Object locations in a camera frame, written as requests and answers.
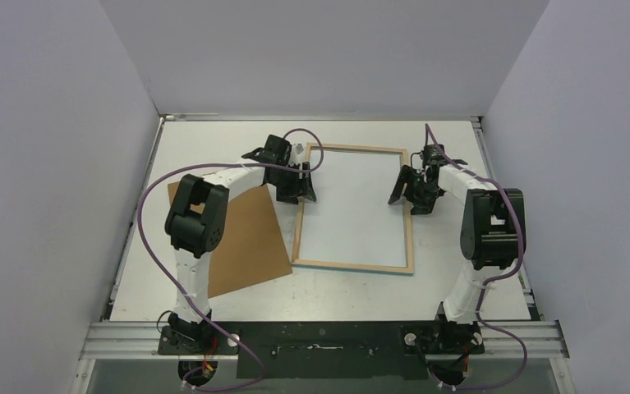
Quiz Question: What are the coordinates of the wooden picture frame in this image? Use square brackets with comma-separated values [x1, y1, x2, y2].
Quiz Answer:
[291, 142, 416, 276]

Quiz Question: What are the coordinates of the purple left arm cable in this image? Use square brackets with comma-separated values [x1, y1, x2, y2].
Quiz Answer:
[136, 128, 325, 392]

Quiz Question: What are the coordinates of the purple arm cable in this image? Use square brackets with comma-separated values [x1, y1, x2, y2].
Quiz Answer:
[424, 123, 529, 392]
[136, 128, 325, 392]

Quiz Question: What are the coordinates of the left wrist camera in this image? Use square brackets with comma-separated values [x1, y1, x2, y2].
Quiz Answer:
[288, 143, 306, 166]

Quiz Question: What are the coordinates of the brown cardboard backing board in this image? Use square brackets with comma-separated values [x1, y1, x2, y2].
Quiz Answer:
[168, 181, 294, 299]

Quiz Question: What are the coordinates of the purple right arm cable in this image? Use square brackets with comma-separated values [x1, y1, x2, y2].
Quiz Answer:
[424, 123, 529, 392]

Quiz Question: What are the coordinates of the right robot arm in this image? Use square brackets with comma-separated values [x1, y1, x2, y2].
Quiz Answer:
[388, 144, 526, 352]

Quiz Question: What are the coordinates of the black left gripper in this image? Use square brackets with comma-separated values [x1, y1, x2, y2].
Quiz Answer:
[270, 162, 315, 204]

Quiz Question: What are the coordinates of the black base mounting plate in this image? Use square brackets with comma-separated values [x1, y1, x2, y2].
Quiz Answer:
[157, 320, 485, 380]

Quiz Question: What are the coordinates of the aluminium front rail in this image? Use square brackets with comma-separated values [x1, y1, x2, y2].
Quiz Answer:
[79, 320, 569, 360]

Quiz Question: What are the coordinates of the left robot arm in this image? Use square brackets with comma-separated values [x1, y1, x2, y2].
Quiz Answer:
[164, 135, 317, 354]

